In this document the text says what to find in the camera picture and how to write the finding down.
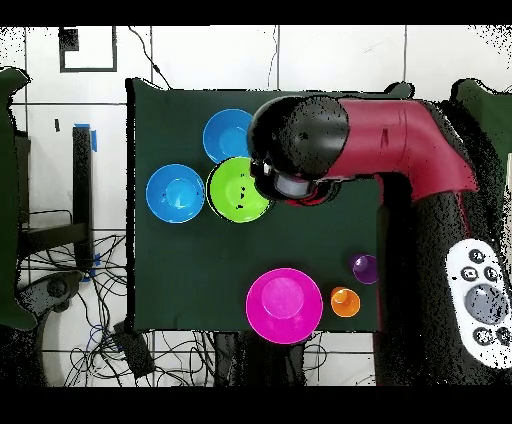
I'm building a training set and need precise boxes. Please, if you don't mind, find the green bowl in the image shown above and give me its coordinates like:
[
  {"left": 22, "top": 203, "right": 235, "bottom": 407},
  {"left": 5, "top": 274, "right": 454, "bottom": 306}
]
[{"left": 206, "top": 156, "right": 275, "bottom": 224}]

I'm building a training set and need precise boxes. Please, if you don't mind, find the large blue bowl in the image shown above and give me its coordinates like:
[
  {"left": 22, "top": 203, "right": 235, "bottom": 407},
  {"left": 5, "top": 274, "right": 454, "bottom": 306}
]
[
  {"left": 145, "top": 163, "right": 206, "bottom": 224},
  {"left": 202, "top": 108, "right": 254, "bottom": 164}
]

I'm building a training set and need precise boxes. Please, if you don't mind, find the pink bowl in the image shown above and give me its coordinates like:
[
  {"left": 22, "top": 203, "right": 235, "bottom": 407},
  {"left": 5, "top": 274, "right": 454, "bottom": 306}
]
[{"left": 244, "top": 267, "right": 324, "bottom": 345}]

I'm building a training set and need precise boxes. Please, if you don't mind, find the purple cup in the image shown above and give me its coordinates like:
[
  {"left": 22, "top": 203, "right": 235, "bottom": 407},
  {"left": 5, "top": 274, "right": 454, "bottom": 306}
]
[{"left": 350, "top": 253, "right": 380, "bottom": 286}]

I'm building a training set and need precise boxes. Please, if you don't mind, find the dark green tablecloth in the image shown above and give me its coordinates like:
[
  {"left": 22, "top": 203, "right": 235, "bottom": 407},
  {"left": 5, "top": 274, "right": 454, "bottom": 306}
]
[{"left": 125, "top": 77, "right": 415, "bottom": 335}]

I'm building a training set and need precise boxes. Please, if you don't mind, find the orange cup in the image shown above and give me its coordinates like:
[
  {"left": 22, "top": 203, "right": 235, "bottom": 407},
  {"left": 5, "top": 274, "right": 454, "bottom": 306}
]
[{"left": 330, "top": 286, "right": 362, "bottom": 319}]

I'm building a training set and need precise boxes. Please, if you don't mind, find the green covered side table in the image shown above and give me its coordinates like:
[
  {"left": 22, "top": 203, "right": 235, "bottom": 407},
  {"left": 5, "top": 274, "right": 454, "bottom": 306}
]
[
  {"left": 449, "top": 78, "right": 512, "bottom": 161},
  {"left": 0, "top": 65, "right": 37, "bottom": 331}
]

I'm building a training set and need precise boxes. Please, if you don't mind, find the black stand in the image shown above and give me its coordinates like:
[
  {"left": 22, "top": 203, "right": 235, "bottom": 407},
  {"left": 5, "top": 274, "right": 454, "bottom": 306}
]
[{"left": 17, "top": 125, "right": 95, "bottom": 269}]

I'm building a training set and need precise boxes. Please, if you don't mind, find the black power adapter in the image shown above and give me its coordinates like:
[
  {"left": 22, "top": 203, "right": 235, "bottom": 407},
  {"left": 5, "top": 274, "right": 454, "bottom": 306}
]
[{"left": 113, "top": 323, "right": 155, "bottom": 379}]

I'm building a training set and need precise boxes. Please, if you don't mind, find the black chair base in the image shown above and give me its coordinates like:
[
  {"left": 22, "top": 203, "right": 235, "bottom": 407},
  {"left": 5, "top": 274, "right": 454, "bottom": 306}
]
[{"left": 17, "top": 270, "right": 85, "bottom": 321}]

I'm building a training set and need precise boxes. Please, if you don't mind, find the thin black floor cable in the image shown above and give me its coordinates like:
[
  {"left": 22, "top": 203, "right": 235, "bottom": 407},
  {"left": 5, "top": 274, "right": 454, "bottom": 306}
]
[{"left": 127, "top": 25, "right": 173, "bottom": 90}]

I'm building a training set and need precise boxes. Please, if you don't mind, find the tangle of black cables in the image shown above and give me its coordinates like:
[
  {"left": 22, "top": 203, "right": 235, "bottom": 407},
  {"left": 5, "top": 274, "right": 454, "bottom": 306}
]
[{"left": 19, "top": 233, "right": 213, "bottom": 387}]

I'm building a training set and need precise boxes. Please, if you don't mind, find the black floor frame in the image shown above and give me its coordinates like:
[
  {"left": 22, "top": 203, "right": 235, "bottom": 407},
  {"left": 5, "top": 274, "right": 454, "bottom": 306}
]
[{"left": 58, "top": 25, "right": 118, "bottom": 74}]

